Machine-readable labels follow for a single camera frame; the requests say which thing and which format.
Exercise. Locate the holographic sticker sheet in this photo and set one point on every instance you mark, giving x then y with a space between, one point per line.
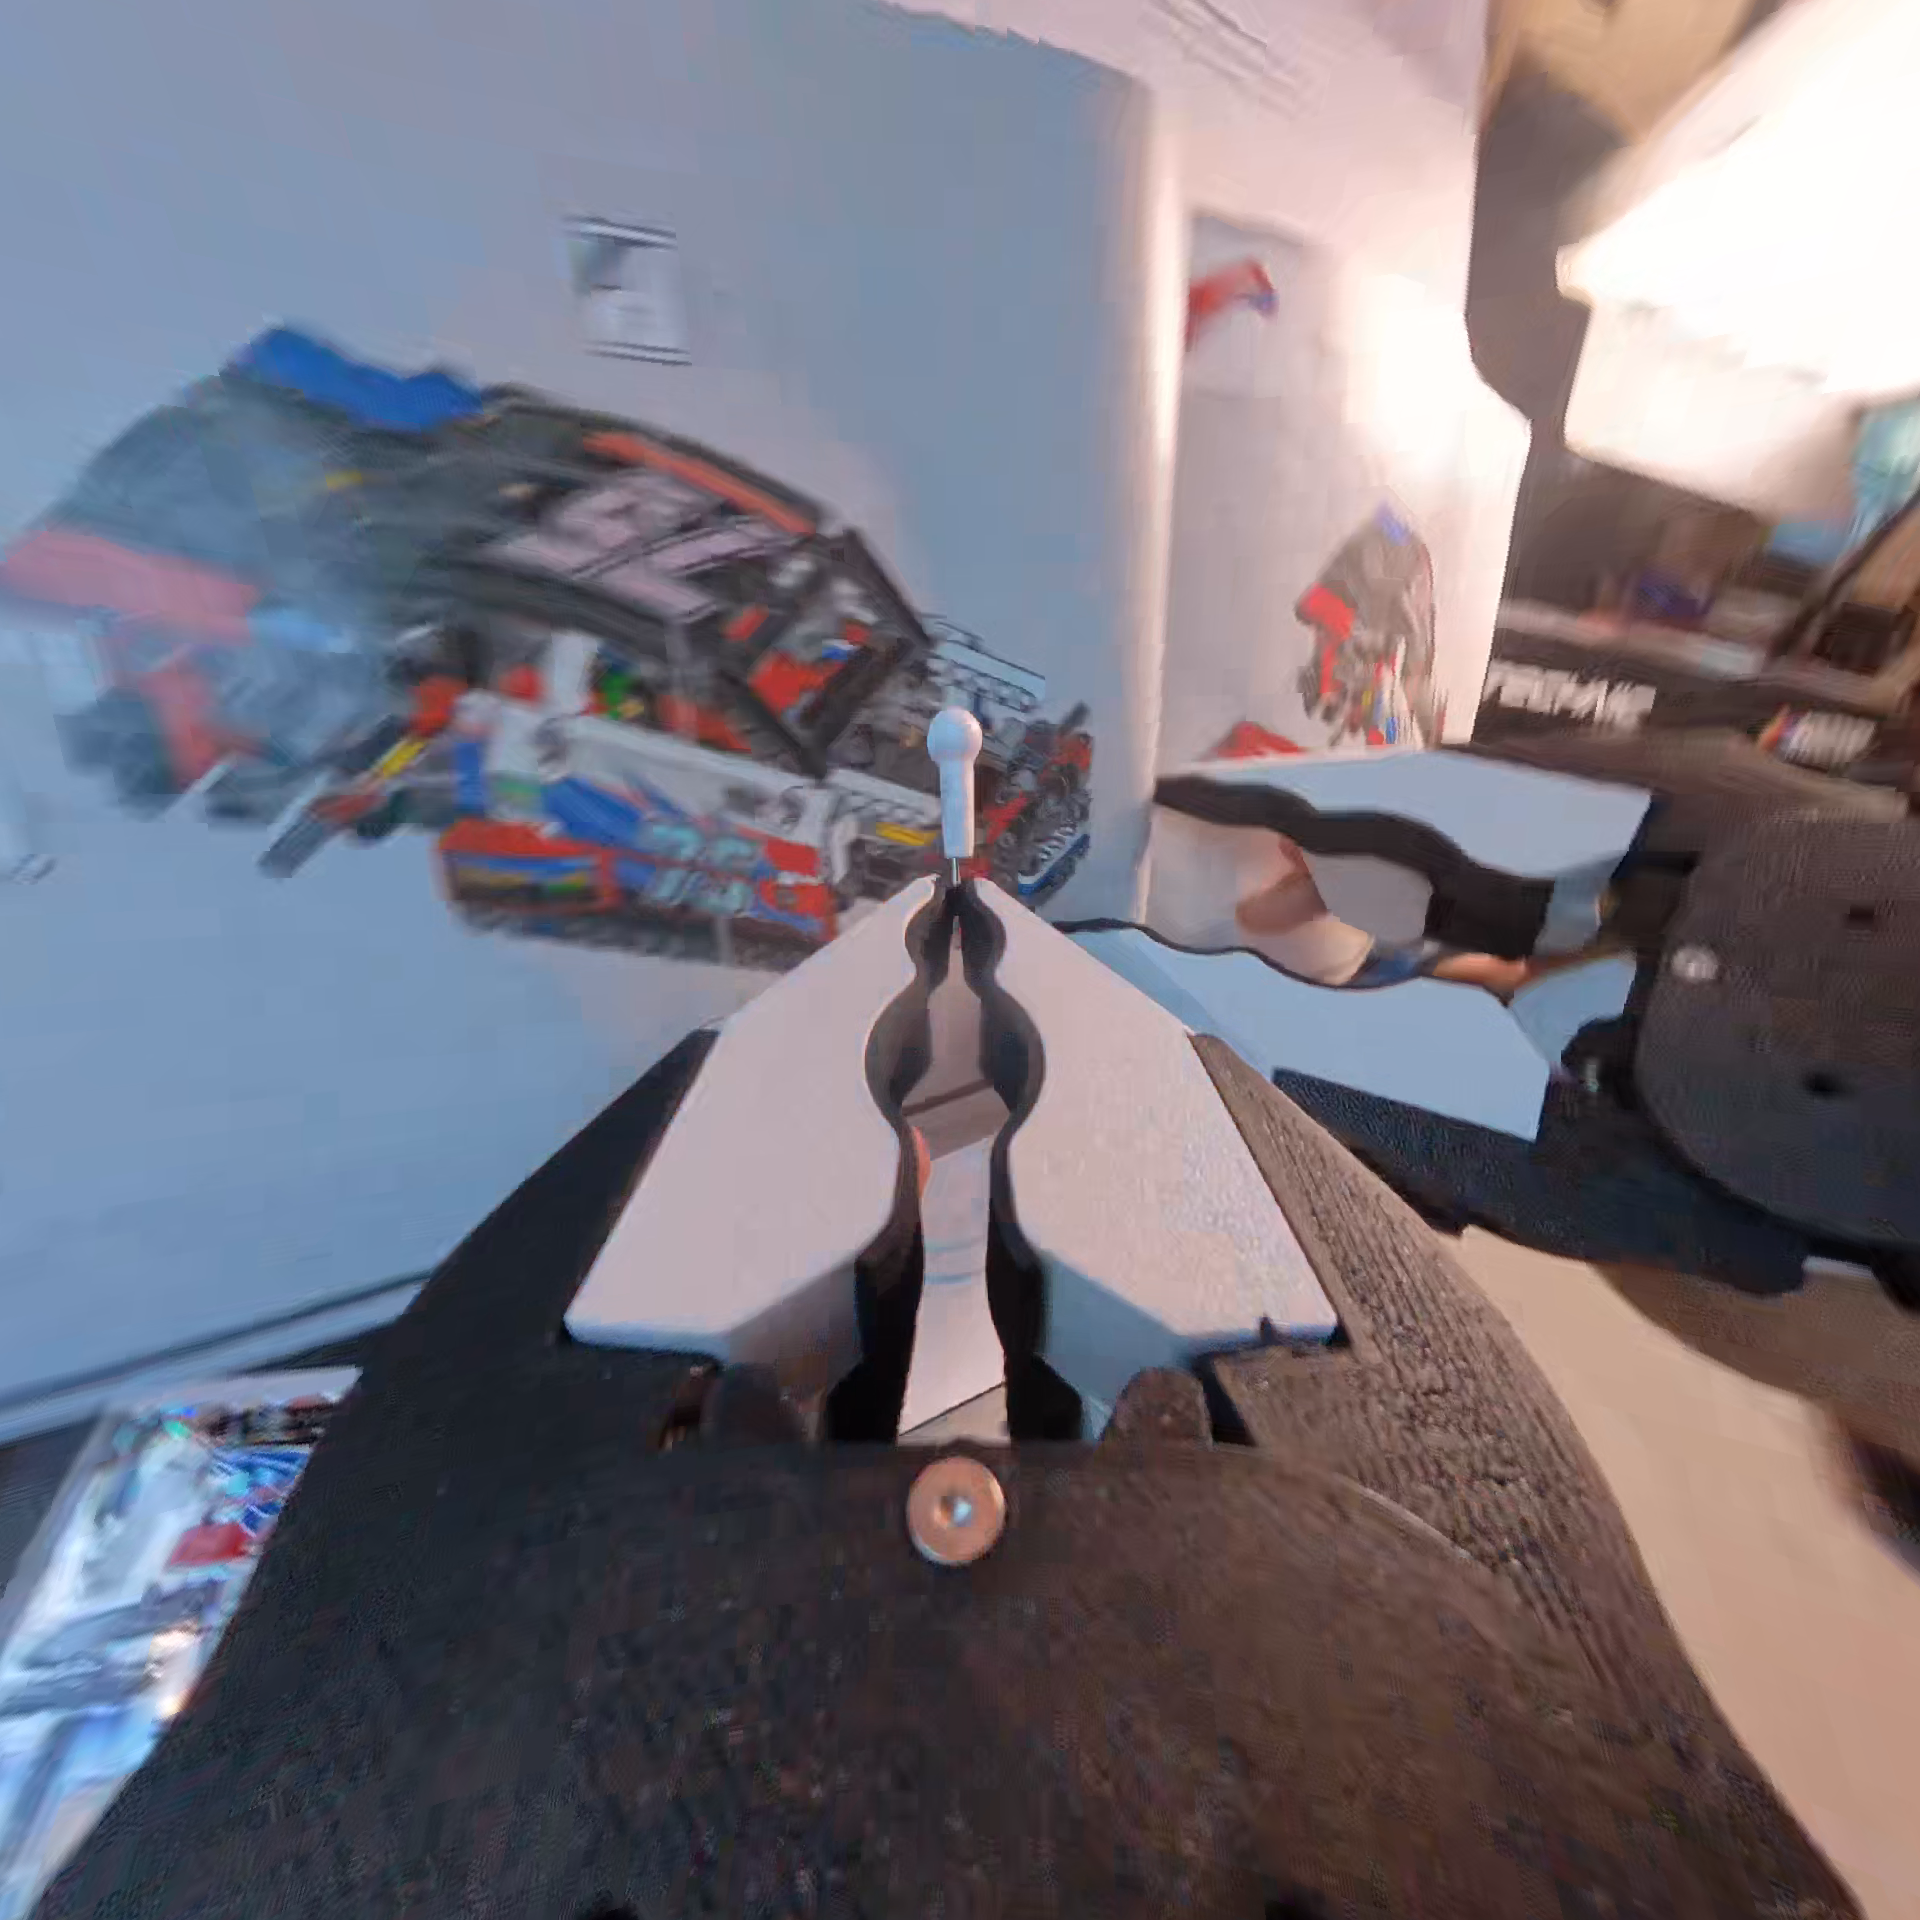
120 1575

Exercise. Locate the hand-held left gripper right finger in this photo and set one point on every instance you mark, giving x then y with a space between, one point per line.
1171 1201

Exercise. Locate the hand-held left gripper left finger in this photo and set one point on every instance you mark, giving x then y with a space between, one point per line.
733 1201

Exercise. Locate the person's right hand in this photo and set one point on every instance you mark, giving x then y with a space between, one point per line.
1275 892

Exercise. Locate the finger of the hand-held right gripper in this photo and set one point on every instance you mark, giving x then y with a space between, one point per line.
1349 1036
1425 810

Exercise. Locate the lego instruction booklet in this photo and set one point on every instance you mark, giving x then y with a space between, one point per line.
451 1049

